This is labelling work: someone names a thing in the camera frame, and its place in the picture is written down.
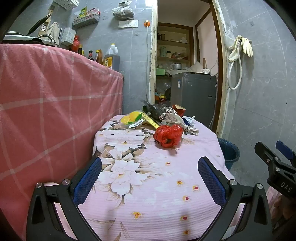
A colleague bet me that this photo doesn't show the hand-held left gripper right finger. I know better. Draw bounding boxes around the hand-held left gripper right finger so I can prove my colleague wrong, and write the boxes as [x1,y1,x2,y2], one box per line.
[198,156,273,241]

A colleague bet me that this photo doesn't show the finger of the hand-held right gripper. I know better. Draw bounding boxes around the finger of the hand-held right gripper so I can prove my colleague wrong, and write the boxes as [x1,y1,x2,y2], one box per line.
[276,141,296,162]
[254,142,282,167]

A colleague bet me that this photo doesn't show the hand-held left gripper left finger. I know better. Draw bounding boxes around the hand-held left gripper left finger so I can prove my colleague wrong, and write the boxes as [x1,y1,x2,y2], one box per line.
[26,156,102,241]

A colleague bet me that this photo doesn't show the blue trash bin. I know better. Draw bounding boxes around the blue trash bin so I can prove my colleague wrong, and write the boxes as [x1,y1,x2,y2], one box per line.
[217,138,240,171]

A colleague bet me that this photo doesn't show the red plastic bag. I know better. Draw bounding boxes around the red plastic bag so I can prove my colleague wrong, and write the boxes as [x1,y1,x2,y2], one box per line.
[153,124,184,149]

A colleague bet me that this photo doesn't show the blue and white wrapper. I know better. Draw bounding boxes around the blue and white wrapper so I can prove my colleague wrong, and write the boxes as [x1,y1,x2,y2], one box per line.
[182,116,196,127]

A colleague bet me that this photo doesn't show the yellow lemon print packet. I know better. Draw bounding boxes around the yellow lemon print packet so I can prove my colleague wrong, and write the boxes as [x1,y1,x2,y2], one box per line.
[119,111,148,128]

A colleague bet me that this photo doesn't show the white patterned paper wrapper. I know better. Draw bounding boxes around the white patterned paper wrapper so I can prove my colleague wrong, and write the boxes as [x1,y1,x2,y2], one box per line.
[158,107,199,135]

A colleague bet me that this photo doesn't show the red paper carton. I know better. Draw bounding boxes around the red paper carton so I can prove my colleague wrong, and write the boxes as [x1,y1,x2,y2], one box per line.
[172,104,186,117]

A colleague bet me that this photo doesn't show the yellow paper strip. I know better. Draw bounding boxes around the yellow paper strip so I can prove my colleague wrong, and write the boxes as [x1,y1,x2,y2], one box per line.
[143,112,160,128]

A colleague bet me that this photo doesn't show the black plastic bag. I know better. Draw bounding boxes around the black plastic bag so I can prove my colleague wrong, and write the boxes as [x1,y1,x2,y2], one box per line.
[142,100,173,120]

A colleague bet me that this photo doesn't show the pink fleece clothing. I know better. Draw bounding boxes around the pink fleece clothing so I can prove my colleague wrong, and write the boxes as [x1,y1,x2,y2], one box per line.
[266,188,284,232]

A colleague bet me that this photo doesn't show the pink floral tablecloth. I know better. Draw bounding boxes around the pink floral tablecloth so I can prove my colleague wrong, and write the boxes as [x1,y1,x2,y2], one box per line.
[53,113,245,241]

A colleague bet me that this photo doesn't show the grey washing machine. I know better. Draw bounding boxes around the grey washing machine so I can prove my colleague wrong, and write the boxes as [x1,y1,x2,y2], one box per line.
[170,72,218,130]

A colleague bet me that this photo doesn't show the red checked cloth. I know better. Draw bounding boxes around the red checked cloth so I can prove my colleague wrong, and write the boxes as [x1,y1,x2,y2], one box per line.
[0,44,124,232]

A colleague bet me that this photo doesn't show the cream rubber glove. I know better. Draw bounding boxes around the cream rubber glove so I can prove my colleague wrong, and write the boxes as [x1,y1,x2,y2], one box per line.
[240,37,253,57]
[228,43,242,62]

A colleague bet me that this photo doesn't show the papers on washing machine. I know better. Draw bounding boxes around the papers on washing machine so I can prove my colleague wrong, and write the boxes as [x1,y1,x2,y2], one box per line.
[185,61,218,76]

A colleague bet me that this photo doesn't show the clear hanging plastic bag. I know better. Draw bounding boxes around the clear hanging plastic bag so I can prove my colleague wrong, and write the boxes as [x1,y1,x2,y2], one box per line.
[224,30,235,49]

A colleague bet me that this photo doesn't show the large cooking oil bottle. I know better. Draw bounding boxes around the large cooking oil bottle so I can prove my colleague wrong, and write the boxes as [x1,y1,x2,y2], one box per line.
[104,43,121,70]

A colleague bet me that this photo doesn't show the small red hanging bag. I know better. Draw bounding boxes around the small red hanging bag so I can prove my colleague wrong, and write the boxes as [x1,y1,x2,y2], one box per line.
[70,35,80,52]

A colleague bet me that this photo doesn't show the wooden shelf unit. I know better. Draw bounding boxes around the wooden shelf unit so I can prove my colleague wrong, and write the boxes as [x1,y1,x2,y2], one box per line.
[157,22,193,77]

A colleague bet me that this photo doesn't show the metal faucet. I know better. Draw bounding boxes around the metal faucet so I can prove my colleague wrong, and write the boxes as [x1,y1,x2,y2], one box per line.
[37,34,57,47]

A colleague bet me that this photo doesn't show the beige towel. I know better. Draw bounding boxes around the beige towel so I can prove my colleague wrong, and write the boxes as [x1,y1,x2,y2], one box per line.
[45,22,61,48]

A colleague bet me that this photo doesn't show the seasoning packets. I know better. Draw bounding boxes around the seasoning packets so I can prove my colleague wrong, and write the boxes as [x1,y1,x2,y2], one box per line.
[79,7,100,19]

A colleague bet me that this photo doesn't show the wooden cutting board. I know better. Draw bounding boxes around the wooden cutting board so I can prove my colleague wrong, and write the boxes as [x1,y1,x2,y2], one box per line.
[40,6,56,33]

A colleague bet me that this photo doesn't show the plastic bag with dark contents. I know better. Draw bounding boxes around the plastic bag with dark contents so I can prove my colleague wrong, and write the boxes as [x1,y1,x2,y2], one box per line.
[112,0,134,19]

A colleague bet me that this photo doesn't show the white plastic basket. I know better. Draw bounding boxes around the white plastic basket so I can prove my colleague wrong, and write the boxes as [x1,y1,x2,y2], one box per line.
[53,0,79,11]

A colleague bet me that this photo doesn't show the white hose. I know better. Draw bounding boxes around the white hose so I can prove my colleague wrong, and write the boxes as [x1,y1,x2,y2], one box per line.
[228,37,243,90]

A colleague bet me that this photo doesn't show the wooden door frame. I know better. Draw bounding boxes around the wooden door frame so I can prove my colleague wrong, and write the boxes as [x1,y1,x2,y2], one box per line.
[149,0,229,137]

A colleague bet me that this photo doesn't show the white wall box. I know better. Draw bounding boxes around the white wall box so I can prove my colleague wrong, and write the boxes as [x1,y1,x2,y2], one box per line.
[60,27,74,46]

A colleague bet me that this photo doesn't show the grey wall rack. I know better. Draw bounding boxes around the grey wall rack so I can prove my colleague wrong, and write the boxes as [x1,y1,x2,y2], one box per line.
[72,14,101,29]

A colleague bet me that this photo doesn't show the wall switch plate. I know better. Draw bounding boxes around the wall switch plate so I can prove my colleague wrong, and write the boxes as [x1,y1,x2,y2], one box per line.
[118,20,139,29]

